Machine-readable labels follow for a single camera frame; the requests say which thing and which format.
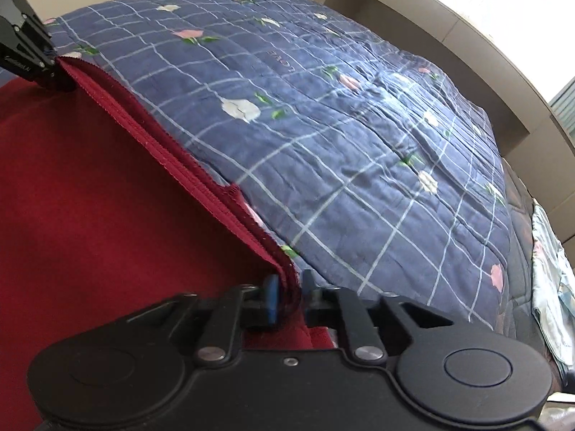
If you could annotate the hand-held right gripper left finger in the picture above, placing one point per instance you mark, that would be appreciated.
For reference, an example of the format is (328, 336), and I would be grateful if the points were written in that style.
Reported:
(271, 301)

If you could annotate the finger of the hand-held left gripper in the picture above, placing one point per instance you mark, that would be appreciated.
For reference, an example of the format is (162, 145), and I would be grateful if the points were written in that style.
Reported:
(36, 40)

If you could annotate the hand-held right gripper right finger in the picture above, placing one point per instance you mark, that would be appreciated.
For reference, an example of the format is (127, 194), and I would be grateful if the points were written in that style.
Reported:
(309, 296)

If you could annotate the red long-sleeved sweater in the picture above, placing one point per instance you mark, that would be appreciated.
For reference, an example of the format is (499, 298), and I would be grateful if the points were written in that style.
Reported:
(112, 211)

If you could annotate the blue plaid floral quilt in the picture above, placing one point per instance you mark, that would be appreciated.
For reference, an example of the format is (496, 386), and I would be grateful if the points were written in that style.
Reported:
(337, 143)

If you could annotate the grey quilted mattress pad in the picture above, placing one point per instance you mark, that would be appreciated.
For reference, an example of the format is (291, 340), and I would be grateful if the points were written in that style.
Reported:
(521, 242)

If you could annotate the light blue cloth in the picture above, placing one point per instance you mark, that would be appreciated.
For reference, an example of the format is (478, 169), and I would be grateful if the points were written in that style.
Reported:
(552, 278)

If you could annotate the beige wardrobe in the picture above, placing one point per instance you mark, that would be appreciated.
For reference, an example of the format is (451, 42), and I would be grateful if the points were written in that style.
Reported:
(548, 166)

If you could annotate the beige window cabinet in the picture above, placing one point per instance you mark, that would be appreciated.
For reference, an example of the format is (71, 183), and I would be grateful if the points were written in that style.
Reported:
(449, 31)

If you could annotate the blue curtain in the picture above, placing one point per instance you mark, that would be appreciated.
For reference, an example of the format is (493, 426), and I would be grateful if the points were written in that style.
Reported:
(565, 112)

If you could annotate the white framed window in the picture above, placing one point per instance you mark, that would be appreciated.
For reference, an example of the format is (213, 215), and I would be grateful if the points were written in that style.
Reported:
(516, 9)

